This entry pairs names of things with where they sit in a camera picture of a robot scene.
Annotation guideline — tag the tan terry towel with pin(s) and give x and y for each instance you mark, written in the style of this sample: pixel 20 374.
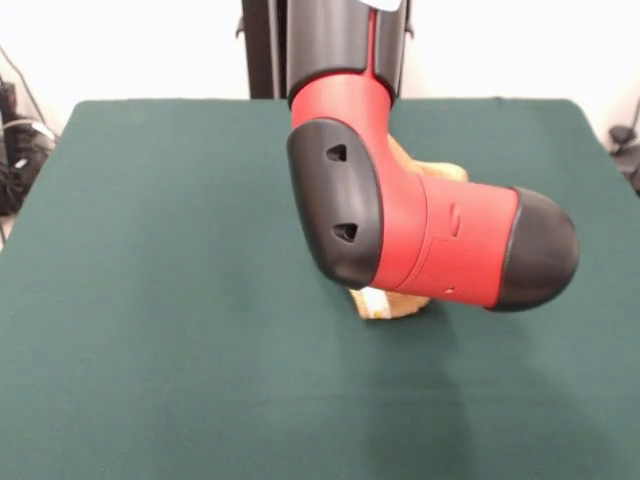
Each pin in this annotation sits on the tan terry towel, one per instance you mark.
pixel 405 307

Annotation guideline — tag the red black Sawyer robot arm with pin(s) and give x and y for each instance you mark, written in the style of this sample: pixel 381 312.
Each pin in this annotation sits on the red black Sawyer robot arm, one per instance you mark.
pixel 450 240

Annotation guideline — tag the black robot pedestal stand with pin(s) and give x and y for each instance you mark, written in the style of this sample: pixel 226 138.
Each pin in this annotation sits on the black robot pedestal stand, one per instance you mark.
pixel 260 50

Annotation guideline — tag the dark green table cloth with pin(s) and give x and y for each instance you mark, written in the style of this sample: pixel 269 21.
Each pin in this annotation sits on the dark green table cloth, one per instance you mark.
pixel 150 300

